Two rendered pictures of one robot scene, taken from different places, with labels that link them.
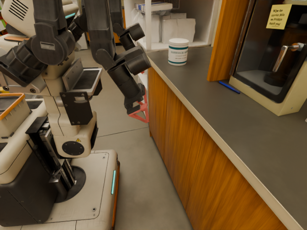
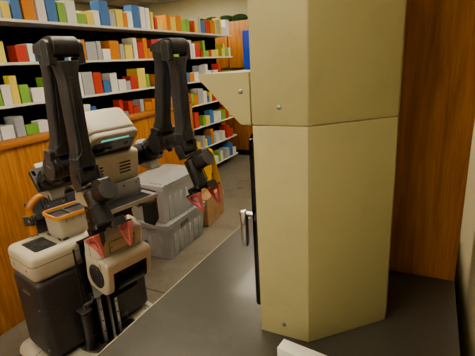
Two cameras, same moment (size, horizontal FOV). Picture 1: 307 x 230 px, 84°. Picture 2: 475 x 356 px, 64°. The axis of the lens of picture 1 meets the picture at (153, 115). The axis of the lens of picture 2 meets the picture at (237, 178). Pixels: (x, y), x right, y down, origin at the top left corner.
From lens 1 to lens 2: 1.01 m
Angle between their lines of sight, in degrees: 44
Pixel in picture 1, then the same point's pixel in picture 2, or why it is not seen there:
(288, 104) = (270, 311)
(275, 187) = not seen: outside the picture
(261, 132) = (195, 330)
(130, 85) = (95, 212)
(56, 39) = (51, 162)
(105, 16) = (75, 150)
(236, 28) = not seen: hidden behind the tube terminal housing
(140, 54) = (98, 184)
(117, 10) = (179, 133)
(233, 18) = not seen: hidden behind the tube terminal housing
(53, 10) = (55, 143)
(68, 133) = (93, 254)
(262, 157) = (140, 345)
